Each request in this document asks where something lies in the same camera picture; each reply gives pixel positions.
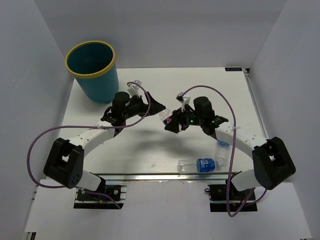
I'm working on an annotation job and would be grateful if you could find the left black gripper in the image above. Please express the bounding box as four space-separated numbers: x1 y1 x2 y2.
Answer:
122 91 165 120

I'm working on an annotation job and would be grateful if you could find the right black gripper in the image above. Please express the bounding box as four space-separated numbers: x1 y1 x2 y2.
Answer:
164 104 204 134

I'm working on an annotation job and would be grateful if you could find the clear bottle dark pepsi label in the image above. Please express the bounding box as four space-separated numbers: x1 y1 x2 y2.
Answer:
159 108 173 126

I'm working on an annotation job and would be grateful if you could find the clear bottle blue label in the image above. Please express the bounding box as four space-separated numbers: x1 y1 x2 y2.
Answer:
177 158 221 174
214 140 231 168

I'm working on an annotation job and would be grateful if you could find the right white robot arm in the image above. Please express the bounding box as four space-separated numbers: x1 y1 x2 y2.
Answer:
165 96 296 200

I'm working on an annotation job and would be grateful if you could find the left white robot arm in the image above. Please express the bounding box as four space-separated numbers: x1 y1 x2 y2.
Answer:
43 91 166 200

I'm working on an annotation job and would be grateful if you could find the teal bin with yellow rim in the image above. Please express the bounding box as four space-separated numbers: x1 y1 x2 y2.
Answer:
65 40 119 104

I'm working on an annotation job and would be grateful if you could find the dark blue table sticker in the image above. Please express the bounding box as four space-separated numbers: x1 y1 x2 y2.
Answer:
224 67 243 72

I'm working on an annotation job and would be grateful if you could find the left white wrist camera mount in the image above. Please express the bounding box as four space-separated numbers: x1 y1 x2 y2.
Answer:
127 80 141 97

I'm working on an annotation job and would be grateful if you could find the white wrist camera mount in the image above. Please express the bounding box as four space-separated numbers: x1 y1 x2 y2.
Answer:
176 92 191 112
127 80 141 97

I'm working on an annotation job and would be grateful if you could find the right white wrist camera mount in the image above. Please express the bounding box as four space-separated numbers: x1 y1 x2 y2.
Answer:
176 92 191 112

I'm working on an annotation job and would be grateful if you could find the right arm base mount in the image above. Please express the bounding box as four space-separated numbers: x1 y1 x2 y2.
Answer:
204 184 258 213

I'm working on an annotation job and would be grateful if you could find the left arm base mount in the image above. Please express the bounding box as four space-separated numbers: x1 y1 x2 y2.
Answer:
73 181 127 210

